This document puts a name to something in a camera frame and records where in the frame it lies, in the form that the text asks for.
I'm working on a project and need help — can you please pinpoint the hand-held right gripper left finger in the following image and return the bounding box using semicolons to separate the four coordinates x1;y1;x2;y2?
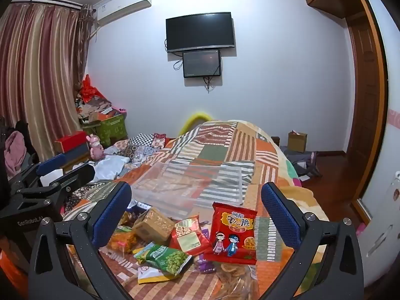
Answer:
28;181;147;300

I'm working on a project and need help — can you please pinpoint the red flat box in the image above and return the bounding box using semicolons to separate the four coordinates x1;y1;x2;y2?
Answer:
55;131;89;154

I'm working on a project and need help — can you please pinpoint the grey cloth on floor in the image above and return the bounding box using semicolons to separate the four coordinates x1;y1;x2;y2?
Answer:
283;150;321;177

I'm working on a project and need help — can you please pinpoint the red plastic bag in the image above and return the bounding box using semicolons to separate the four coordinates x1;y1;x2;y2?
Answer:
79;75;106;101

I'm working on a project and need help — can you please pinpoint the white blue snack packet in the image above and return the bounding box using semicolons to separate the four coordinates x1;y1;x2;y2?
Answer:
126;198;152;212

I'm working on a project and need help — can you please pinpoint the light blue cloth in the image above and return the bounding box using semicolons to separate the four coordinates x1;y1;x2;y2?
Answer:
90;154;131;182

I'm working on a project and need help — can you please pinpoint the pink plush toy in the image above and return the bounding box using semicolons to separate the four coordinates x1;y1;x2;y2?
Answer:
86;134;106;162

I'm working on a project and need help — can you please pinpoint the checkered patterned cloth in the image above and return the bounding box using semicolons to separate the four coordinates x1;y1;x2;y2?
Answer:
119;133;167;161

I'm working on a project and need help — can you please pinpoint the yellow fried sticks packet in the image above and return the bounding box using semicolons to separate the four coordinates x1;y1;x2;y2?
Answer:
108;225;140;254

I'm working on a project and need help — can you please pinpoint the red green-label snack packet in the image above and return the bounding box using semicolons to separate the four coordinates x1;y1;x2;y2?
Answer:
169;215;212;256

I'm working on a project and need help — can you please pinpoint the white air conditioner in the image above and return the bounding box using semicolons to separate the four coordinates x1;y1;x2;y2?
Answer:
95;0;153;26

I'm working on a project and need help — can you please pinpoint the yellow hoop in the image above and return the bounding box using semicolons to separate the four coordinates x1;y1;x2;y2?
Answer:
179;111;212;136

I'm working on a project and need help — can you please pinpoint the black wall television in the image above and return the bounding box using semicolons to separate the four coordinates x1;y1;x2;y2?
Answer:
165;12;236;53

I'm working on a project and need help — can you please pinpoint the brown wooden door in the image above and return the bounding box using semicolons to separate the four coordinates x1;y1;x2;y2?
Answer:
343;12;390;217

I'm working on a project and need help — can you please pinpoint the purple snack packet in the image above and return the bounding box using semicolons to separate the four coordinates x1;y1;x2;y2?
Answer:
195;228;217;274

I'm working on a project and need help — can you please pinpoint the small cardboard box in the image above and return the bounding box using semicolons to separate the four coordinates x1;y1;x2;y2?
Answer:
287;130;309;153

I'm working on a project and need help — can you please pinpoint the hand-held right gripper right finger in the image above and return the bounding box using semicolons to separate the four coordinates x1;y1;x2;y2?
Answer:
259;181;366;300

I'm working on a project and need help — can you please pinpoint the green storage box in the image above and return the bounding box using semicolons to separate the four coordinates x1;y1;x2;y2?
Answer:
82;114;127;148

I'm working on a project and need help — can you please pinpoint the small black wall monitor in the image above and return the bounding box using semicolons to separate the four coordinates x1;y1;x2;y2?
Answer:
183;50;222;78

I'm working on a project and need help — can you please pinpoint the green pea snack packet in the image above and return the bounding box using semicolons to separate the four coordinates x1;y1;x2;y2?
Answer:
134;243;193;277

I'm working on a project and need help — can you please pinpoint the orange plastic bag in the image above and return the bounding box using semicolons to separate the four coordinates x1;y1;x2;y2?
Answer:
0;247;32;290

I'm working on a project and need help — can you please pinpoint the pink garment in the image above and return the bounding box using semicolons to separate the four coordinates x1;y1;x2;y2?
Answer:
4;131;27;176

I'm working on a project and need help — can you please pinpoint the clear bag of fried chips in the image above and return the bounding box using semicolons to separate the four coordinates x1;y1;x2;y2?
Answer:
215;264;261;300

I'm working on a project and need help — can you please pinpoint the striped curtain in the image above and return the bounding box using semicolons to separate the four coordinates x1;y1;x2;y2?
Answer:
0;1;95;144

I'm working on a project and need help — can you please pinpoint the clear plastic storage container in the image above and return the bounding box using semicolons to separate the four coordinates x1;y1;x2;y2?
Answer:
130;159;252;209

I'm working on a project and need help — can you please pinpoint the black monitor cable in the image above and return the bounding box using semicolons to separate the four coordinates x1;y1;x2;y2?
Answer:
202;75;220;93

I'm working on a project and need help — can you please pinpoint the red cartoon snack packet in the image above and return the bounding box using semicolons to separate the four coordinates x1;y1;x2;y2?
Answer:
203;201;259;265

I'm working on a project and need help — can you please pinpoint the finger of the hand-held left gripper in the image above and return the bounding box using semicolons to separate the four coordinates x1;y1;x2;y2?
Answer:
17;162;96;207
8;154;67;194

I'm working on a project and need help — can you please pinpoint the tan boxed snack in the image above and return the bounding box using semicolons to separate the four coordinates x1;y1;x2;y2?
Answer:
133;208;176;243

